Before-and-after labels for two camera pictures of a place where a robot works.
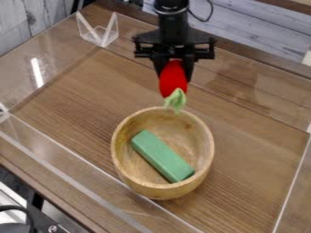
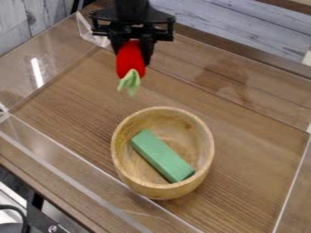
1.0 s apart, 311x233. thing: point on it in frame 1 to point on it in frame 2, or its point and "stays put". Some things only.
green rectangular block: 160,157 stays put
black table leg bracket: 43,223 stays put
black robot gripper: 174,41 to 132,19
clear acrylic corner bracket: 99,35 stays put
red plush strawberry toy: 174,83 to 130,65
